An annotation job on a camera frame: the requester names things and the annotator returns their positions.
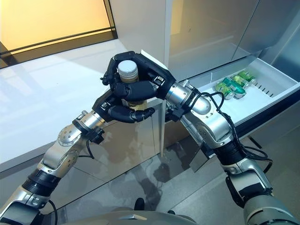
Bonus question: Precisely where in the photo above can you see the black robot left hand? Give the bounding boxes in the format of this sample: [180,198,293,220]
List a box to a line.
[91,90,156,124]

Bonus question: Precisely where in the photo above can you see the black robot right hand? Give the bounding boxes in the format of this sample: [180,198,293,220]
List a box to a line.
[100,50,177,100]

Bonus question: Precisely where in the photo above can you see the yellow tea drink bottle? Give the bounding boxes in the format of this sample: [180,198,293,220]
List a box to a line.
[118,60,150,111]

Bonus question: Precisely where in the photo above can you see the white fridge drawer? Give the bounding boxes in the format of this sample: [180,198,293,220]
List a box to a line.
[164,57,300,134]

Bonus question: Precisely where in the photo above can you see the stainless steel fridge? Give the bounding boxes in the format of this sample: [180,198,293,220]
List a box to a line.
[165,0,300,174]

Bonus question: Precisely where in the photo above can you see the tall white cabinet panel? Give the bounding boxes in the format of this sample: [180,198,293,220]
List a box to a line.
[109,0,173,157]

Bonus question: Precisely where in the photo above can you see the silver robot left leg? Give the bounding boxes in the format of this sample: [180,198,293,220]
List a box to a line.
[135,197,145,211]

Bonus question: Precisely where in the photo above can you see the silver robot torso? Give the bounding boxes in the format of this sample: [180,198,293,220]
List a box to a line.
[65,206,200,225]

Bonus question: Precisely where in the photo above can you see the lit orange window panel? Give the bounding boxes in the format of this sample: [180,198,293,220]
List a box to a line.
[0,0,118,57]

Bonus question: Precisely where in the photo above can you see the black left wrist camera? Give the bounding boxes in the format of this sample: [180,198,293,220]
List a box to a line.
[90,128,105,143]

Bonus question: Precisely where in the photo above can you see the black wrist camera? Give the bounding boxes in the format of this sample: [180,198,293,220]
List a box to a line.
[90,128,105,143]
[167,106,186,122]

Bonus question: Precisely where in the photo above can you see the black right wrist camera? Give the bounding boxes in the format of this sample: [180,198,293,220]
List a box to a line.
[167,106,186,122]

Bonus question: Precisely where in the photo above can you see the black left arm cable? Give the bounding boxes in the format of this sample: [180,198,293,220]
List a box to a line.
[50,140,96,225]

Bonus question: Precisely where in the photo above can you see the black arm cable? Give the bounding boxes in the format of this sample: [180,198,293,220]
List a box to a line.
[198,91,274,174]
[50,140,96,225]

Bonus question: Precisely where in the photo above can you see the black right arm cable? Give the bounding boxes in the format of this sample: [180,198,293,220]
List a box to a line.
[198,91,274,174]

